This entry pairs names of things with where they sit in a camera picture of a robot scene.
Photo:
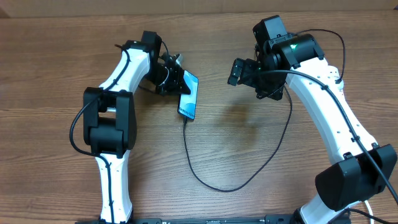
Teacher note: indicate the white USB charger plug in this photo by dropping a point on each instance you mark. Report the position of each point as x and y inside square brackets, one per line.
[335, 75]

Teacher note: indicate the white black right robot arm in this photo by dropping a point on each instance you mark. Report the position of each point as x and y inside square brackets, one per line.
[360, 167]

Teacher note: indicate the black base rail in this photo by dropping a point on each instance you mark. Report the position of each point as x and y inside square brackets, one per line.
[211, 220]

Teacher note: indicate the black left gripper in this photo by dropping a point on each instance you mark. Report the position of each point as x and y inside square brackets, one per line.
[173, 85]

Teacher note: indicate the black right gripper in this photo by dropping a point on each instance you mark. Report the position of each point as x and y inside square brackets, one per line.
[275, 92]

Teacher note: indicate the blue Galaxy smartphone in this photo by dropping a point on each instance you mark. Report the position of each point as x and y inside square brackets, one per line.
[188, 102]

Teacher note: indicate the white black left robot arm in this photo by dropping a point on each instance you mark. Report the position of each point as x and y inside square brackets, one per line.
[109, 119]

